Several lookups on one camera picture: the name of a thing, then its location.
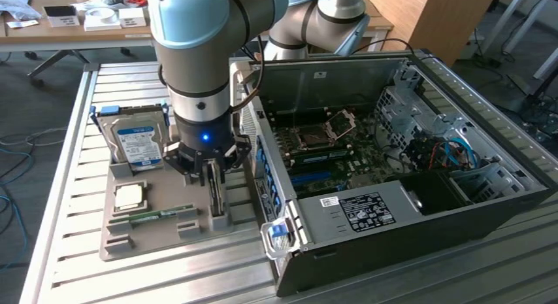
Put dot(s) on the hard disk with blue caddy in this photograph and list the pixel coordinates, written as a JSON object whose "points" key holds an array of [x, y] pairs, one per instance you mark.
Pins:
{"points": [[135, 144]]}

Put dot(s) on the plain white box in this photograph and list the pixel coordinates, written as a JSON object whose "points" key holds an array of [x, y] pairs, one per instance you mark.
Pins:
{"points": [[131, 18]]}

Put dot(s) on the clear plastic bag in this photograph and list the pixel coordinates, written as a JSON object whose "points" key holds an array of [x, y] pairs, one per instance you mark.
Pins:
{"points": [[17, 5]]}

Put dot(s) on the white table leg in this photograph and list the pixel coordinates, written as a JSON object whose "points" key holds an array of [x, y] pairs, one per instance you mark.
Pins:
{"points": [[523, 24]]}

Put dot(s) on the grey parts rack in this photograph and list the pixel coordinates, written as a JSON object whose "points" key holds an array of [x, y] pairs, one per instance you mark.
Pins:
{"points": [[173, 196]]}

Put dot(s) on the orange small item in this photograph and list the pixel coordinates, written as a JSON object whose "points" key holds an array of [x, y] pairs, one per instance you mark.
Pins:
{"points": [[136, 0]]}

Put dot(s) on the RAM stick with white label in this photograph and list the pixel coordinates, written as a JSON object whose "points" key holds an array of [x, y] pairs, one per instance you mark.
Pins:
{"points": [[320, 157]]}

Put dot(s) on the wooden desk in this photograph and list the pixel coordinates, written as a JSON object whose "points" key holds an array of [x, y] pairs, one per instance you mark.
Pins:
{"points": [[65, 36]]}

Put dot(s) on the green motherboard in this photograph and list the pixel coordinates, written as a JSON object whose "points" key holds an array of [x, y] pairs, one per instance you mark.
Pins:
{"points": [[370, 157]]}

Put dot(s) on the silver CPU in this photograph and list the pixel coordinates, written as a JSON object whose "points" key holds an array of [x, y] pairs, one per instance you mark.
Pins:
{"points": [[129, 196]]}

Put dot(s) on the white tape roll on box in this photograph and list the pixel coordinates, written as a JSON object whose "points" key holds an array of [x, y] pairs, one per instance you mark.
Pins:
{"points": [[101, 18]]}

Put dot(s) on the green RAM stick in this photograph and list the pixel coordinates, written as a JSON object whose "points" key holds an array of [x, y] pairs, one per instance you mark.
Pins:
{"points": [[152, 215]]}

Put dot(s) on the CPU socket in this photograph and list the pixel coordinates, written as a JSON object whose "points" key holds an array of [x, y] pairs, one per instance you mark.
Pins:
{"points": [[311, 139]]}

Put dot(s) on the grey disk bay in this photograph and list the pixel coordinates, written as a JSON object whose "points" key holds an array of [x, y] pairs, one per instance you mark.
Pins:
{"points": [[492, 183]]}

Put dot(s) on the blue expansion slot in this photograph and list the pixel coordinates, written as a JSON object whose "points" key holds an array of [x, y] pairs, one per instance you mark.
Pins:
{"points": [[310, 179]]}

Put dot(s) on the small red white card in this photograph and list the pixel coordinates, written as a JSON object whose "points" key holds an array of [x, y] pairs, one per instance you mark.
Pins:
{"points": [[21, 24]]}

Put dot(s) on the white box with black top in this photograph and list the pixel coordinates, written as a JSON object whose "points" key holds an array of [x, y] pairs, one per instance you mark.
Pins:
{"points": [[61, 16]]}

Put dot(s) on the blue case latch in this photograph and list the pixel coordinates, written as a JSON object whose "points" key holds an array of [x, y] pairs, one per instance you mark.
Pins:
{"points": [[279, 232]]}

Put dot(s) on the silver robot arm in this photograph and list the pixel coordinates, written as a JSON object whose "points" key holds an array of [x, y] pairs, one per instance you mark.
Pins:
{"points": [[191, 55]]}

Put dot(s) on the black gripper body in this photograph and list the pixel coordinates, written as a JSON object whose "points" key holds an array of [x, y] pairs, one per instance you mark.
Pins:
{"points": [[204, 134]]}

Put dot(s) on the black open PC case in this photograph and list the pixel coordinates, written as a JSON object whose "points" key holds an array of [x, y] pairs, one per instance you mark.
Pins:
{"points": [[392, 251]]}

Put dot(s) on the silver chipset heatsink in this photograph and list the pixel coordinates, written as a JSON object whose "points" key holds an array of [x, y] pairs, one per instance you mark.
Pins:
{"points": [[359, 182]]}

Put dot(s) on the grey power supply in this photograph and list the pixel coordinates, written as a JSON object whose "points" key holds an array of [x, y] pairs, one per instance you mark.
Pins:
{"points": [[331, 219]]}

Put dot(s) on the metal drive cage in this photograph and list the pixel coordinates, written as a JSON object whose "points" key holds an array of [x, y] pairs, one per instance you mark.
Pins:
{"points": [[404, 121]]}

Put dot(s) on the green graphics card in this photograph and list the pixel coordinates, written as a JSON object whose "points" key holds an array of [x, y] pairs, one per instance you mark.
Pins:
{"points": [[215, 193]]}

